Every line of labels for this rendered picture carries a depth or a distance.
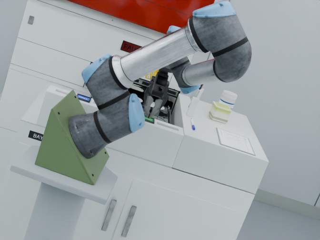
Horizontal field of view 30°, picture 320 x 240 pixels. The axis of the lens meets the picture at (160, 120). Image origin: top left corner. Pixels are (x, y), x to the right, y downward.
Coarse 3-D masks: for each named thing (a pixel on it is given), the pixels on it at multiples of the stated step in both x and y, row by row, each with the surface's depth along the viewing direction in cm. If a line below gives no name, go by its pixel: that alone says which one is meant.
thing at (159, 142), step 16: (48, 96) 224; (64, 96) 225; (48, 112) 226; (144, 128) 228; (160, 128) 228; (176, 128) 235; (112, 144) 230; (128, 144) 230; (144, 144) 230; (160, 144) 230; (176, 144) 230; (160, 160) 232
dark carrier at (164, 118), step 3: (138, 96) 284; (141, 99) 281; (141, 102) 276; (144, 108) 269; (150, 108) 272; (165, 108) 280; (144, 111) 264; (150, 111) 267; (159, 111) 272; (162, 111) 273; (165, 111) 275; (144, 114) 260; (156, 114) 266; (159, 114) 267; (162, 114) 269; (165, 114) 270; (153, 117) 260; (156, 117) 262; (159, 117) 263; (162, 117) 265; (165, 117) 266; (162, 120) 260; (165, 120) 261
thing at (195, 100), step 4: (192, 92) 256; (196, 92) 253; (200, 92) 254; (192, 96) 257; (196, 96) 255; (192, 100) 254; (196, 100) 254; (192, 104) 254; (196, 104) 254; (188, 108) 256; (192, 108) 255; (188, 112) 255; (192, 112) 255; (192, 116) 256
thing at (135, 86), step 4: (84, 84) 286; (136, 84) 287; (132, 88) 287; (136, 88) 287; (140, 88) 287; (144, 88) 287; (144, 92) 287; (156, 96) 288; (168, 96) 288; (172, 96) 289; (172, 100) 289; (172, 104) 291; (172, 108) 290
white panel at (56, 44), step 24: (48, 0) 276; (24, 24) 279; (48, 24) 279; (72, 24) 279; (96, 24) 279; (120, 24) 279; (24, 48) 282; (48, 48) 282; (72, 48) 282; (96, 48) 282; (120, 48) 282; (24, 72) 286; (48, 72) 286; (72, 72) 286; (168, 72) 286
